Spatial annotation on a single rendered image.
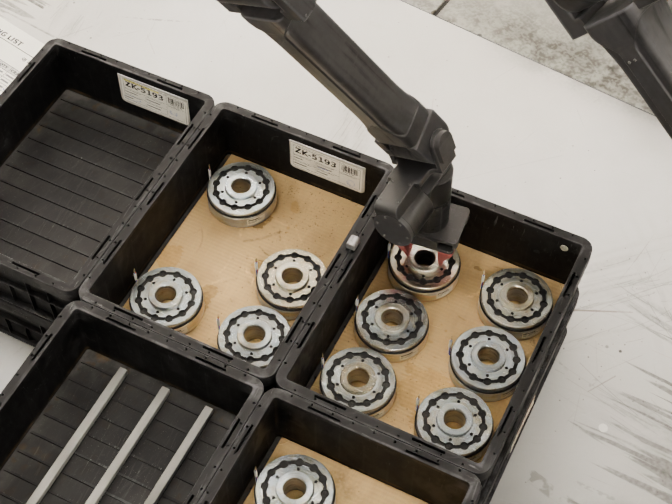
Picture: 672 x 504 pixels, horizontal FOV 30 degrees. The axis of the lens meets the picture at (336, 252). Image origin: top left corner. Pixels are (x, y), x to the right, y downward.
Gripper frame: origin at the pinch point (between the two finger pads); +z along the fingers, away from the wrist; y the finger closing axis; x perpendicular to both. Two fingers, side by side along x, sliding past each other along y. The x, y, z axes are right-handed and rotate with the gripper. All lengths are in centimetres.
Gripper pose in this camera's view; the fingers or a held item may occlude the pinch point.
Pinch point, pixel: (425, 254)
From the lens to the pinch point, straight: 180.1
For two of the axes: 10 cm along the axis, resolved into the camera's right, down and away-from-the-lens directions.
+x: 3.5, -7.7, 5.3
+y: 9.4, 2.8, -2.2
